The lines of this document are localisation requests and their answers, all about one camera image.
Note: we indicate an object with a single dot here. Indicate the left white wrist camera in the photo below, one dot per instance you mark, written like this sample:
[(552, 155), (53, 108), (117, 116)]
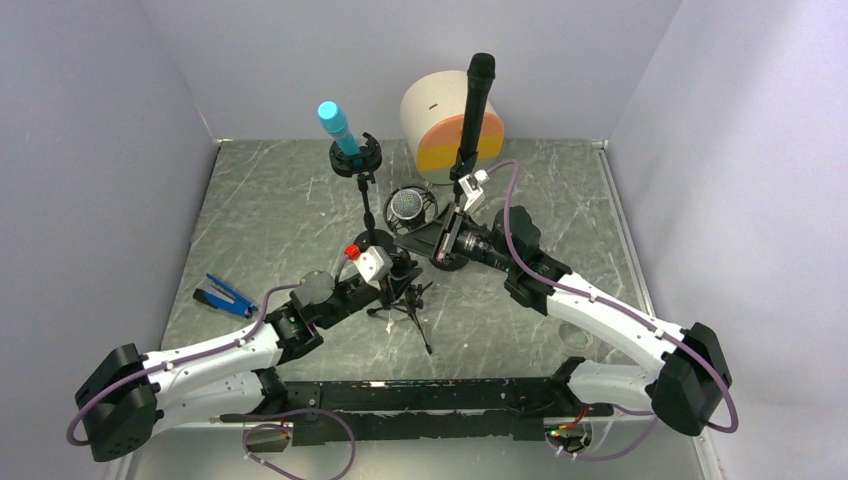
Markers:
[(373, 263)]

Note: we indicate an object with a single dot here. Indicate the white orange yellow cylinder container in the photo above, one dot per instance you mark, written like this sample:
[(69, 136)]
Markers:
[(432, 114)]

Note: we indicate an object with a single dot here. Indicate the tall black microphone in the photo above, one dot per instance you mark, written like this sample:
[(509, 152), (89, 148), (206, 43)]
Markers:
[(480, 76)]

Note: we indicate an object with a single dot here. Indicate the cyan blue microphone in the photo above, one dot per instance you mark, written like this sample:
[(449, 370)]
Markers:
[(345, 152)]

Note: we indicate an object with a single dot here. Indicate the black tripod shock-mount stand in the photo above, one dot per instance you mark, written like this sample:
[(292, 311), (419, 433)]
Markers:
[(412, 302)]

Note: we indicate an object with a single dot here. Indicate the silver mesh black microphone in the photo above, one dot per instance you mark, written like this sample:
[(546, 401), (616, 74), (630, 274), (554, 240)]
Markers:
[(406, 208)]

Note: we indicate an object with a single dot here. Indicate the black round-base shock-mount stand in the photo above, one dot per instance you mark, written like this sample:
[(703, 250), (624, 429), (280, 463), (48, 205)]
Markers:
[(362, 167)]

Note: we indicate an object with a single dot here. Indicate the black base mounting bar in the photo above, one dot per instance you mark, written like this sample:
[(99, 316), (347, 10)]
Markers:
[(523, 409)]

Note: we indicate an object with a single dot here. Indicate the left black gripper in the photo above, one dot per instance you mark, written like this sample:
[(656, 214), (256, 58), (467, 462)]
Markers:
[(394, 284)]

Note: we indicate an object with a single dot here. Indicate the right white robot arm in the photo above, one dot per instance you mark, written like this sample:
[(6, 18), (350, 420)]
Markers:
[(680, 374)]

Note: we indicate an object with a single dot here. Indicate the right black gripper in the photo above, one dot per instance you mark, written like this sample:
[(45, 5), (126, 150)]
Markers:
[(438, 237)]

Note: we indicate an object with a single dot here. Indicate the blue black hand tool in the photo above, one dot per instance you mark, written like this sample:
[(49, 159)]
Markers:
[(221, 296)]

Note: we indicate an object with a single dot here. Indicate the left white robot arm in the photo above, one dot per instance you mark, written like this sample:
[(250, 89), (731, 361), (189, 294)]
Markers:
[(132, 396)]

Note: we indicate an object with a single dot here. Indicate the black round-base clip stand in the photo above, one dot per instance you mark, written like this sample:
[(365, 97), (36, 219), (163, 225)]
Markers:
[(457, 192)]

